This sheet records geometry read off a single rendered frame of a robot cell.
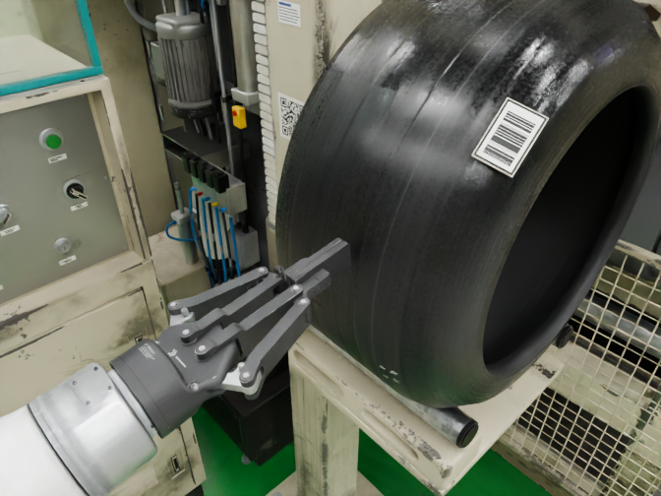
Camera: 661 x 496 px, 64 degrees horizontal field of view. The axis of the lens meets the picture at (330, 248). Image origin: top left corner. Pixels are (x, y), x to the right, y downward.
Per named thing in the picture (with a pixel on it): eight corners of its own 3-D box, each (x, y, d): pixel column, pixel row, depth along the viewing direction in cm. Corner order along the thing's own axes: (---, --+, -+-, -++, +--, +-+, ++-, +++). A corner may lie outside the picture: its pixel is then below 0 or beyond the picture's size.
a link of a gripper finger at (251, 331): (190, 346, 43) (199, 356, 42) (295, 276, 48) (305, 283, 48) (203, 375, 46) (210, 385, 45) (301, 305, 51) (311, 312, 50)
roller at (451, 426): (321, 301, 96) (311, 323, 97) (304, 300, 93) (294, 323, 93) (484, 420, 75) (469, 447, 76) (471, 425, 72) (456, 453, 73)
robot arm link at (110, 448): (14, 380, 39) (90, 334, 42) (66, 443, 45) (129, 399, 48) (60, 463, 34) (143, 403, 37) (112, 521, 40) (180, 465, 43)
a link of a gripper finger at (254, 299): (197, 369, 46) (189, 360, 47) (292, 297, 52) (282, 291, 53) (185, 341, 44) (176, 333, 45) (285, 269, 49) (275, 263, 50)
